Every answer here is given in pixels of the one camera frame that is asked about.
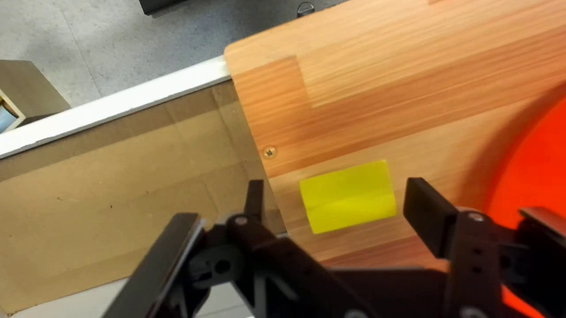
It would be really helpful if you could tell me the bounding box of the orange round plate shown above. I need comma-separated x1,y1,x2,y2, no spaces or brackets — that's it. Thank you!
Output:
480,96,566,318

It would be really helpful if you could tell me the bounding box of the wooden counter slab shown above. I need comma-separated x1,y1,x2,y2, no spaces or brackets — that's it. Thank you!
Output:
224,0,566,275

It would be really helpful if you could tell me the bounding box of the white toy sink basin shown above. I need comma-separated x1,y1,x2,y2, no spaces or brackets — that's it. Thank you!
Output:
0,56,291,318

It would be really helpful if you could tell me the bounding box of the brown cardboard box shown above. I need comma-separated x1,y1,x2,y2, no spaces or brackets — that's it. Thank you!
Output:
0,59,72,137

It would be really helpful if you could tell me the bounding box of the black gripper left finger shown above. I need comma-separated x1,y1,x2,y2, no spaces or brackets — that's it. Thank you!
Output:
103,179,379,318

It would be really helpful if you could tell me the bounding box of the yellow block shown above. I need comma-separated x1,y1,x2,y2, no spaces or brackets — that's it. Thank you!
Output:
298,158,399,238

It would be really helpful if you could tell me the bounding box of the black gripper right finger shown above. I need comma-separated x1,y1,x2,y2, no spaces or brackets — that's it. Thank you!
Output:
402,176,566,318

